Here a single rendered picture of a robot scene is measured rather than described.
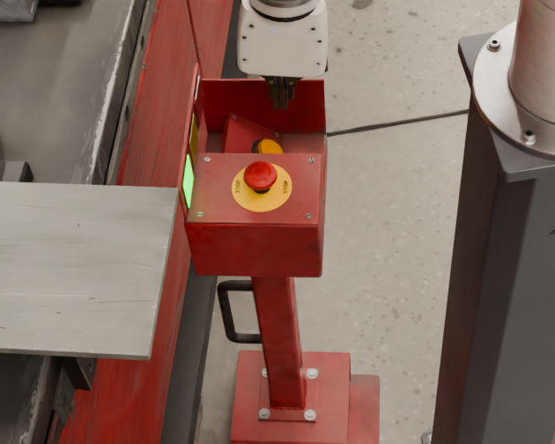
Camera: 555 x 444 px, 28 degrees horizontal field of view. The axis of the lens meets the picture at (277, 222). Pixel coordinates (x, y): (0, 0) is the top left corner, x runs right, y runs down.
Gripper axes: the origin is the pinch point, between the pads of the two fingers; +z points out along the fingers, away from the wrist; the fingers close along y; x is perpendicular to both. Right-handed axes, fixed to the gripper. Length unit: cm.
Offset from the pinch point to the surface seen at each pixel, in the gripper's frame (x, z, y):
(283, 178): -8.4, 6.3, 0.8
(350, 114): 68, 84, 12
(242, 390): -4, 73, -5
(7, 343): -43, -14, -22
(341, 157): 56, 84, 11
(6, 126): -8.3, -0.4, -31.3
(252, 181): -10.9, 3.9, -2.7
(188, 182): -11.7, 3.9, -10.1
